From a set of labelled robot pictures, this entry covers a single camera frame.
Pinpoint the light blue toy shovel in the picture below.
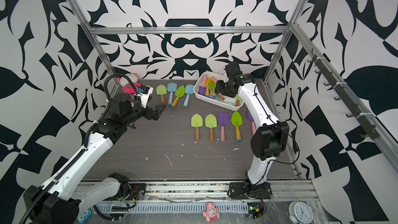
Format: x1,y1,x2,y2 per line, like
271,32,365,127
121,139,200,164
183,85,194,107

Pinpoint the purple pointed shovel pink handle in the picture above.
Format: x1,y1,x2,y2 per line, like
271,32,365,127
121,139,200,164
246,110,257,135

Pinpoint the white storage box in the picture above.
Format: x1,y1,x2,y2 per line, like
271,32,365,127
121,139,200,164
192,71,246,112

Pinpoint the black corrugated cable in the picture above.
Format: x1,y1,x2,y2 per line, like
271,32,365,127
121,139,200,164
104,73,141,103

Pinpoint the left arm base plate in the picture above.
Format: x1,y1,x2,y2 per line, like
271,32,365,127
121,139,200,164
124,183,147,200

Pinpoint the pink bear toy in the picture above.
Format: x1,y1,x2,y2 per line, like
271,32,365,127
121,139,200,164
202,202,220,223

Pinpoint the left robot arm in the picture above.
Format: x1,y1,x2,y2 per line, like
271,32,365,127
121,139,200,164
20,93,166,224

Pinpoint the black wall hook rail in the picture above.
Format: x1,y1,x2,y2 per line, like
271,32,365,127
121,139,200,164
309,55,380,140

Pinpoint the green circuit board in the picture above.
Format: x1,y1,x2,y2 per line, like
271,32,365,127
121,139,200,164
248,202,266,219

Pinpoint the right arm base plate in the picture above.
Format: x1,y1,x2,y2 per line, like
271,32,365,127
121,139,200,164
227,180,272,200

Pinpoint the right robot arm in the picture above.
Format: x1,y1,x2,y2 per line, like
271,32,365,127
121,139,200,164
215,63,289,185

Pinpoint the green shovel orange handle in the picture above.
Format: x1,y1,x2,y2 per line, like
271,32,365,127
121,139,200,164
156,85,167,105

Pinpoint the light blue round shovel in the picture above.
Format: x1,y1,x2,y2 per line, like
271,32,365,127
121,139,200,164
167,83,177,105

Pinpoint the green pointed shovel yellow handle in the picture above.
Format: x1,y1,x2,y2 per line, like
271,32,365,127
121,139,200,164
231,111,243,142

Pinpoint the light green shovel wooden handle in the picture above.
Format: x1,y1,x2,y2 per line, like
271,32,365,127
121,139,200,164
205,114,217,142

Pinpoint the white alarm clock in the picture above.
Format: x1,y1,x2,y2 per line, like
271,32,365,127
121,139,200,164
288,201,314,224

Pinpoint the purple square shovel pink handle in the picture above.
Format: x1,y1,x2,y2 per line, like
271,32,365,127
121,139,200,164
217,112,229,142

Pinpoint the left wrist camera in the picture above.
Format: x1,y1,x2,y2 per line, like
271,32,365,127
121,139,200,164
138,84,153,108

